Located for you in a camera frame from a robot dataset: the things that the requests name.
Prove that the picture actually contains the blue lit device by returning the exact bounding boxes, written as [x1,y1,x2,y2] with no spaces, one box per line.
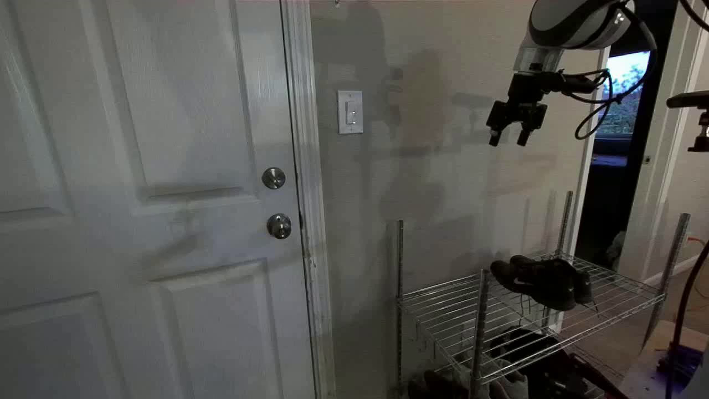
[662,343,706,386]

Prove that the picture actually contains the black camera on stand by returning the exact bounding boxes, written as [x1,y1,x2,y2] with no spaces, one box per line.
[666,88,709,156]

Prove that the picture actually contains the silver round door knob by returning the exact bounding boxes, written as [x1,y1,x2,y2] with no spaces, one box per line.
[266,210,296,241]

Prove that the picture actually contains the bright window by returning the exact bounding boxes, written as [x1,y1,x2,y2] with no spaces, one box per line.
[595,48,655,142]

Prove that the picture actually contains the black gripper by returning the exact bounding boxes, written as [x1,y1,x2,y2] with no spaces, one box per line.
[486,68,555,149]

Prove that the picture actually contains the white interior doorway trim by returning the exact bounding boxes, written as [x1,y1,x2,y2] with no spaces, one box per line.
[616,0,709,287]

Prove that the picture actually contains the white panelled entry door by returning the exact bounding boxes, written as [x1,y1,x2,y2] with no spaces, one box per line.
[0,0,318,399]

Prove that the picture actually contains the white entry door frame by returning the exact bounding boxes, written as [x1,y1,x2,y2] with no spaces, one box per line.
[277,0,338,399]

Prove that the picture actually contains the cardboard box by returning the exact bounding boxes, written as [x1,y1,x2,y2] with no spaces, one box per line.
[619,316,709,399]

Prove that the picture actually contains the black looped gripper cable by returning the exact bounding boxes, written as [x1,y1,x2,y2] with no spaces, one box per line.
[565,64,655,145]

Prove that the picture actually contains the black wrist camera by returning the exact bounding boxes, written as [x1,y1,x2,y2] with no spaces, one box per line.
[551,66,608,98]

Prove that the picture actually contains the thin black hanging cable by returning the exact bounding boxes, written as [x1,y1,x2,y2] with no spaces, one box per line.
[662,240,709,399]

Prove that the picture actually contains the white light switch plate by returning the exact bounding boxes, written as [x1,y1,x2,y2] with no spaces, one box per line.
[338,88,367,137]

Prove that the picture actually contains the black sneaker with white logo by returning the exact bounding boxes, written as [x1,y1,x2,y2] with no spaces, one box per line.
[491,258,580,312]

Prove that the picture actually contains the chrome wire shelf rack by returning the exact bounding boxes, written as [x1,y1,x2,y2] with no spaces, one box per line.
[391,189,693,399]

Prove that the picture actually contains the plain black sneaker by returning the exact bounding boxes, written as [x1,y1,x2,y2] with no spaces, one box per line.
[508,252,598,305]

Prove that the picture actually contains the black cable with grey connector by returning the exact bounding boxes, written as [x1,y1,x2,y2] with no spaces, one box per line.
[677,0,709,33]

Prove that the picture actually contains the silver deadbolt lock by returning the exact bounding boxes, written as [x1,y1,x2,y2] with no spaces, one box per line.
[259,165,288,192]

